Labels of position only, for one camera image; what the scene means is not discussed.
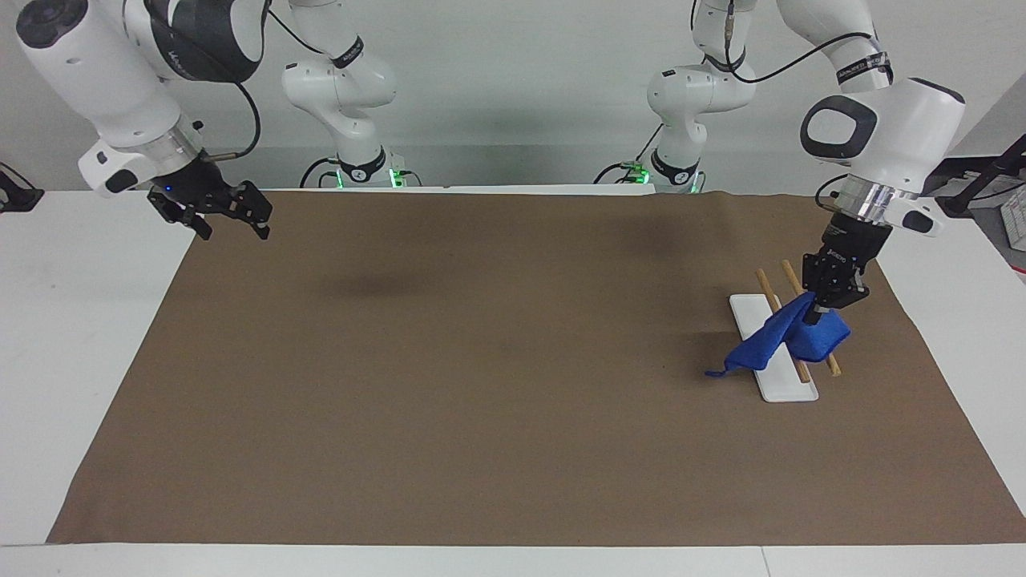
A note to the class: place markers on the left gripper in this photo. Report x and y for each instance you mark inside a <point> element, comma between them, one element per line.
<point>854,244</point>

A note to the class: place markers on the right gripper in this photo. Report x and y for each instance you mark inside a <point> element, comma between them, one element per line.
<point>188,183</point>

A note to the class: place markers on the wooden rod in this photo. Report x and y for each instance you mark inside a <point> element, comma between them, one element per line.
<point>765,284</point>
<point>792,276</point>

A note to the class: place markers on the white rack base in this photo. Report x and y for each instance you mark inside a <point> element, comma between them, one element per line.
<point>789,389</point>

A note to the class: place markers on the blue towel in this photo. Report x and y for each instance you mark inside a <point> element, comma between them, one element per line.
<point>773,340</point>

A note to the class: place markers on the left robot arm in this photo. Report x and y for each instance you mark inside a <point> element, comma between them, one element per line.
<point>906,136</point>

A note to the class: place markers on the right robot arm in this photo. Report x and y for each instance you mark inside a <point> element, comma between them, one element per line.
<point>120,80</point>

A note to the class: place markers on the black stand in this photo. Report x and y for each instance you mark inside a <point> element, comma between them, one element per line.
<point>16,199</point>
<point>982,180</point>

